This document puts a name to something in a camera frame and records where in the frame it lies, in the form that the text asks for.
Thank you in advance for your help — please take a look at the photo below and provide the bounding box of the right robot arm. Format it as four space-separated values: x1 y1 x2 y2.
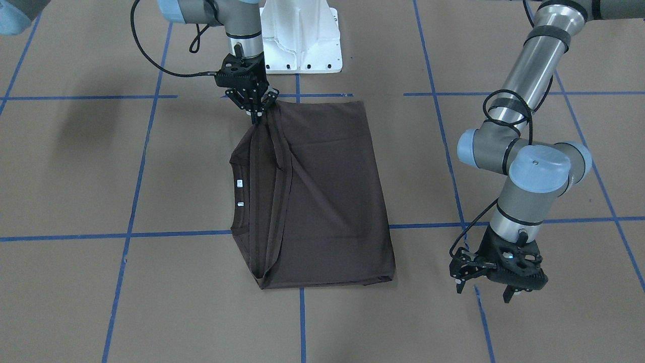
130 1 279 125

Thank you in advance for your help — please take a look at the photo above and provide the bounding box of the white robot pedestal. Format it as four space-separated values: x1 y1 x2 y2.
260 1 343 74

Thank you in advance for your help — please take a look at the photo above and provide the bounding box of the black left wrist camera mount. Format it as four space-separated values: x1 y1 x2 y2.
477 226 548 291

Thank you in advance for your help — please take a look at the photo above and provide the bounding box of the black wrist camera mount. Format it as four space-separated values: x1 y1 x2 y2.
477 226 548 291
215 52 269 93

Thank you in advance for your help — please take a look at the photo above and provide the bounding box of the brown t-shirt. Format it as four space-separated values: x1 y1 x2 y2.
230 101 396 289

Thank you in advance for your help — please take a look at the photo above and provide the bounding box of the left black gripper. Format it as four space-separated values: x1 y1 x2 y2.
449 247 519 304

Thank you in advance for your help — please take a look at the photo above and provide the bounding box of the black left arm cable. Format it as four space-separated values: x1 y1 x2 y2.
448 89 555 258

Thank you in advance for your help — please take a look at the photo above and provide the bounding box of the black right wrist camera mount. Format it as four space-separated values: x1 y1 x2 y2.
215 52 269 93

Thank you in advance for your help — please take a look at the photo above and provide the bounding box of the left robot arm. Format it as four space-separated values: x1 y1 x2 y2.
449 1 643 303

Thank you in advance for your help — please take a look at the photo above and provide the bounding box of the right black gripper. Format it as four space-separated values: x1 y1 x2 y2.
224 87 280 125

